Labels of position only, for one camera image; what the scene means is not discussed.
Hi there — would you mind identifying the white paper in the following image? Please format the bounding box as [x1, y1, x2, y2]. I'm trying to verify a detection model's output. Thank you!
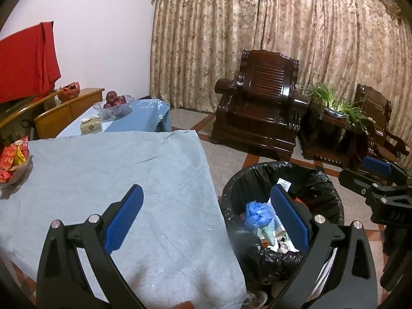
[277, 239, 301, 254]

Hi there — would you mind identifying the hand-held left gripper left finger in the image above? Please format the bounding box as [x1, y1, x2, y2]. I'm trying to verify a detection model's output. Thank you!
[35, 184, 144, 309]

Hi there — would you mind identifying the potted green plant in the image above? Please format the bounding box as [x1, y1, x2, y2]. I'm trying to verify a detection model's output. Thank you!
[304, 83, 378, 133]

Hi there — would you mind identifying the black bag lined bin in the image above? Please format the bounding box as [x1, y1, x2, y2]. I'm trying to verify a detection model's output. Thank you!
[220, 161, 345, 309]

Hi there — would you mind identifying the person's shoe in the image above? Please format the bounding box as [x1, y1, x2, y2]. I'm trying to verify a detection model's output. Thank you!
[241, 290, 269, 308]

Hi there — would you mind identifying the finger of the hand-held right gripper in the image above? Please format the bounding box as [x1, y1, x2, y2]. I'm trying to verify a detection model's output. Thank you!
[362, 156, 412, 187]
[339, 169, 387, 200]

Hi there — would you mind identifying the patterned beige curtain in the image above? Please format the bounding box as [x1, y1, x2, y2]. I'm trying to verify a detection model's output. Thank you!
[149, 0, 412, 127]

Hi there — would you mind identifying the large red snack packet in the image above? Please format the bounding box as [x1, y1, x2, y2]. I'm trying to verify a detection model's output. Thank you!
[0, 136, 29, 172]

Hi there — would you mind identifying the red cloth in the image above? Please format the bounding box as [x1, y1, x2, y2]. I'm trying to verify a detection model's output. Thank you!
[0, 21, 62, 104]

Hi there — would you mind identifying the grey table cloth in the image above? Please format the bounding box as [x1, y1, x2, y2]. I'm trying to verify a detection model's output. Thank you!
[0, 130, 248, 309]

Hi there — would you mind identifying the gold tissue box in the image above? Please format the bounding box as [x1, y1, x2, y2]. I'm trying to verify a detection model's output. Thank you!
[79, 115, 103, 135]

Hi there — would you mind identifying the dark wooden armchair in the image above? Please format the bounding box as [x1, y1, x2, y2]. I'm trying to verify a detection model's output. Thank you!
[353, 83, 411, 165]
[209, 49, 310, 162]

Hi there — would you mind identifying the blue plastic bag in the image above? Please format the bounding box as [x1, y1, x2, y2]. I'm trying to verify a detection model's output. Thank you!
[245, 201, 276, 230]

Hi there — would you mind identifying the dark wooden side table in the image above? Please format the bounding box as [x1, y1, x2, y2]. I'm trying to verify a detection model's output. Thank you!
[299, 103, 376, 172]

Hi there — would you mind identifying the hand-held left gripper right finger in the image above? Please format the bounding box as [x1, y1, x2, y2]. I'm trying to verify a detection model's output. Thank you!
[270, 185, 378, 309]

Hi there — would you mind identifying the wooden television cabinet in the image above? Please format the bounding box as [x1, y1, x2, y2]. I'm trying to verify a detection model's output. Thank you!
[0, 87, 106, 149]

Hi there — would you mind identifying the television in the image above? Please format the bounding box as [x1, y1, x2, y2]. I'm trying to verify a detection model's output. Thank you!
[0, 93, 56, 127]

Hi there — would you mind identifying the glass fruit bowl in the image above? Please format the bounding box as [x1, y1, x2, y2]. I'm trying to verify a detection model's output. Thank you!
[93, 95, 134, 122]

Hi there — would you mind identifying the pale green glove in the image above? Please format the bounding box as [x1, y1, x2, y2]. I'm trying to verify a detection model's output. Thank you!
[257, 225, 278, 247]

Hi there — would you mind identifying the yellow snack packet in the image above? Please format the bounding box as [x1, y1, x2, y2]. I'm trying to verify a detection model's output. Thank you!
[13, 148, 29, 168]

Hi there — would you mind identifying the light blue tablecloth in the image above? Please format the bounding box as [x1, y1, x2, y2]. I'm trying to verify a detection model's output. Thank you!
[58, 99, 172, 139]

